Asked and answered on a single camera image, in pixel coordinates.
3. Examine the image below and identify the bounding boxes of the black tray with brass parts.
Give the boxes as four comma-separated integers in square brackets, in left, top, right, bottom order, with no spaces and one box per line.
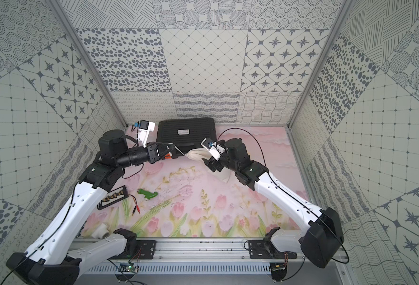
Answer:
[97,185,129,211]

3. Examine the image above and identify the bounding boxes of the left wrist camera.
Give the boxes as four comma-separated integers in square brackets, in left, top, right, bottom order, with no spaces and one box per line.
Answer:
[132,120,155,147]

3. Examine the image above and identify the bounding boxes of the beige cloth soil bag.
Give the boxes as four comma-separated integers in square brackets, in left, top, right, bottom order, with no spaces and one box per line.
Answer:
[168,143,231,184]

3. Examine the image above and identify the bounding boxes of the white plastic fitting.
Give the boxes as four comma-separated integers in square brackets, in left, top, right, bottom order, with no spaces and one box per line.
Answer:
[91,223,110,239]

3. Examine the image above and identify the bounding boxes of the green plastic nozzle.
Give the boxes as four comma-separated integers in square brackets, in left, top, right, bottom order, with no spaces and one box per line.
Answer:
[137,188,158,200]

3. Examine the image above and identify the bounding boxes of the green circuit board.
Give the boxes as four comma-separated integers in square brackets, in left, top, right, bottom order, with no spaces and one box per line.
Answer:
[120,263,139,274]

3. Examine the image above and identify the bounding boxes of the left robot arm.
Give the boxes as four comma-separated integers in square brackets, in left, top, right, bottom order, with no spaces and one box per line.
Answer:
[6,129,175,285]

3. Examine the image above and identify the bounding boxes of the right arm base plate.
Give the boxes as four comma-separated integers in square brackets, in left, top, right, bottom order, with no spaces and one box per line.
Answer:
[246,240,297,260]

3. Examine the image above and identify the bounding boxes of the black plastic tool case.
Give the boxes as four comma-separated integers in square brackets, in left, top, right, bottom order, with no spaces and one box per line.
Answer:
[156,117,217,154]

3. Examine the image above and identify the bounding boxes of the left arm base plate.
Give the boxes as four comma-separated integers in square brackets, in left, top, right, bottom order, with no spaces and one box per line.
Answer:
[120,240,157,260]

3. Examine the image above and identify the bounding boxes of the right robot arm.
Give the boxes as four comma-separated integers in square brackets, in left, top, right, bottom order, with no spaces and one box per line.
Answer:
[201,138,344,268]

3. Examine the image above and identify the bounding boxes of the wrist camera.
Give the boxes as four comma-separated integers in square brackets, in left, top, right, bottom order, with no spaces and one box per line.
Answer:
[201,138,226,160]
[132,120,155,147]

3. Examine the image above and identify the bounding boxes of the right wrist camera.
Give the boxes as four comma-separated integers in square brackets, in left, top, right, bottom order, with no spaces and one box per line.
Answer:
[201,138,226,160]

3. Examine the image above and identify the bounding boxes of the red and black clip leads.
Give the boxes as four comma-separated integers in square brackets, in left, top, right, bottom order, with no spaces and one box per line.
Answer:
[129,194,141,215]

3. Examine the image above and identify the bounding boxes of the right black controller box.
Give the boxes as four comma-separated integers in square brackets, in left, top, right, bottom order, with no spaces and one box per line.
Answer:
[269,262,288,282]

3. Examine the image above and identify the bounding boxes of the aluminium mounting rail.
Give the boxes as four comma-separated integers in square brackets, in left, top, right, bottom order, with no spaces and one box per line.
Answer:
[70,237,349,264]

